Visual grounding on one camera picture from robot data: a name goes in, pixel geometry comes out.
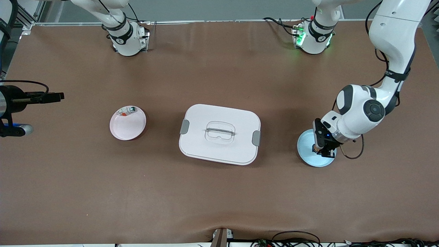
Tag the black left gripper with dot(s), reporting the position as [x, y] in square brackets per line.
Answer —
[328, 145]

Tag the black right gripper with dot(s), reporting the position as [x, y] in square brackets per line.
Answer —
[13, 100]

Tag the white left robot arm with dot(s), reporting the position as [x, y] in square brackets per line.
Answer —
[356, 116]

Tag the gray box latch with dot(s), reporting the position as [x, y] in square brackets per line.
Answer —
[184, 127]
[256, 138]

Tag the white lidded storage box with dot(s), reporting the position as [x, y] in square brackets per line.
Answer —
[219, 151]

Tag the light blue round plate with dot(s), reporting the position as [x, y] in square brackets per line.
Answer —
[307, 152]

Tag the small white component on plate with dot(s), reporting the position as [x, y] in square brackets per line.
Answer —
[122, 112]

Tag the pink round plate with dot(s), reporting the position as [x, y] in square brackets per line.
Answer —
[127, 125]

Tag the brown table mat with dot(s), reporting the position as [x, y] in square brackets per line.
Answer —
[219, 199]

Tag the aluminium frame profile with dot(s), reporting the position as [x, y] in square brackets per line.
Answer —
[29, 24]

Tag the brown metal camera bracket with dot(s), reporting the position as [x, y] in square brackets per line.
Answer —
[221, 238]

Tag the silver table edge rail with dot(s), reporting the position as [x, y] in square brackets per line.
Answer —
[205, 21]

